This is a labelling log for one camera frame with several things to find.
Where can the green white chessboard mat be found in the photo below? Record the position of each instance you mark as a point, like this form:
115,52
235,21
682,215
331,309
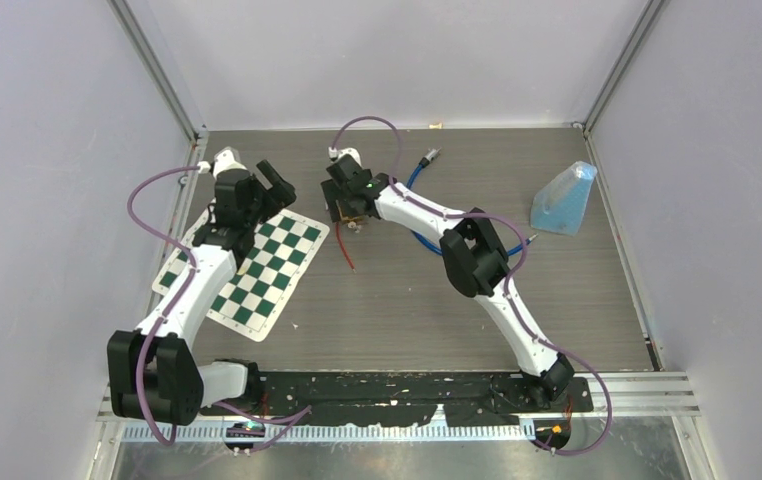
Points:
251,302

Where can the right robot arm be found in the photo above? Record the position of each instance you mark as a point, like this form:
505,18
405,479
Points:
475,261

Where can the brass padlock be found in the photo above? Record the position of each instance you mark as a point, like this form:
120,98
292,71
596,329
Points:
351,214

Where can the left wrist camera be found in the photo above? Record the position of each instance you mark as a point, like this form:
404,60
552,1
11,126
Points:
226,159

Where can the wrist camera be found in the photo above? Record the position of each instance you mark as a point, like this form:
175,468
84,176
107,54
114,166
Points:
226,159
337,154

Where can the red cable lock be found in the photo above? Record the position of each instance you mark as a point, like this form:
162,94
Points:
342,247

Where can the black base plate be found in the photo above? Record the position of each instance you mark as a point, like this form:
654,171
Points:
402,399

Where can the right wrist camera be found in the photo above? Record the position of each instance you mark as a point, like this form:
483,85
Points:
337,154

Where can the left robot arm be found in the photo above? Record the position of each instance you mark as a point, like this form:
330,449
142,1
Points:
153,375

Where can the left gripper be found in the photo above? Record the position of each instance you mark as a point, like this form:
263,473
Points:
280,195

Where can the blue mesh bag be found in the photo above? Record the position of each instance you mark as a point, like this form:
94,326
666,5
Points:
560,206

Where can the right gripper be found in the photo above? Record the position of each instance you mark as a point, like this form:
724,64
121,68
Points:
331,195

